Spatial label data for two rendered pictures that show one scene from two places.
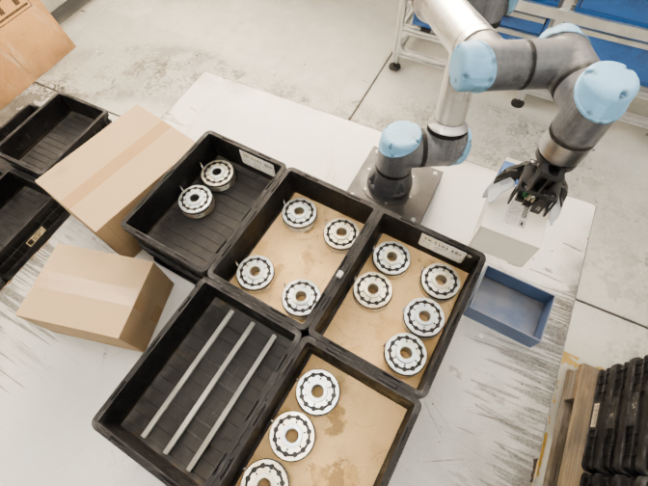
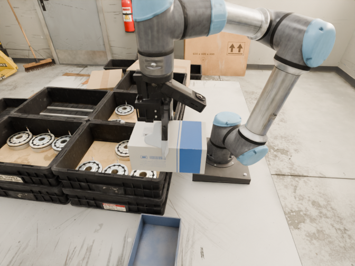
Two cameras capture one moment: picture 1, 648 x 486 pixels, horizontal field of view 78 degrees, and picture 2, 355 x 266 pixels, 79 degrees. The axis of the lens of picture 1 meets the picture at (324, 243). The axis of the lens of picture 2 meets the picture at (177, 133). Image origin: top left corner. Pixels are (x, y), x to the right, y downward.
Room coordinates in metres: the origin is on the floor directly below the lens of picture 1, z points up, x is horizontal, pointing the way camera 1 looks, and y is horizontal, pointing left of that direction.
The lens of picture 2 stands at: (0.27, -0.84, 1.50)
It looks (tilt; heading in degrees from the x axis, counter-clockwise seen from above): 38 degrees down; 64
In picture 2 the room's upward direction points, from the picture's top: straight up
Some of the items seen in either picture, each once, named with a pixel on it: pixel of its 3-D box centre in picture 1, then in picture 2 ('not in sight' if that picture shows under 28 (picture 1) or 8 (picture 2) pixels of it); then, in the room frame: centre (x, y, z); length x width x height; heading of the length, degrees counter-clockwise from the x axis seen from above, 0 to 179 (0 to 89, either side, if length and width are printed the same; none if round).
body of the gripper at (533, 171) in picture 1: (543, 176); (155, 95); (0.43, -0.41, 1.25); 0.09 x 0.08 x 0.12; 150
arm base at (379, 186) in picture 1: (391, 174); (220, 145); (0.80, -0.24, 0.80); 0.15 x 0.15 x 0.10
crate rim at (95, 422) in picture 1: (202, 377); (65, 103); (0.18, 0.29, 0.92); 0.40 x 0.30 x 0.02; 146
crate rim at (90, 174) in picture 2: (399, 293); (119, 148); (0.34, -0.18, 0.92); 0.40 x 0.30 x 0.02; 146
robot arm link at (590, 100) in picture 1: (591, 105); (155, 21); (0.44, -0.41, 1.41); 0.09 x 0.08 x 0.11; 1
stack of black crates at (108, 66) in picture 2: not in sight; (123, 76); (0.83, 1.89, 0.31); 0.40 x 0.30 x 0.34; 150
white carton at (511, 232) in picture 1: (514, 210); (169, 145); (0.45, -0.42, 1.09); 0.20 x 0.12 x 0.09; 150
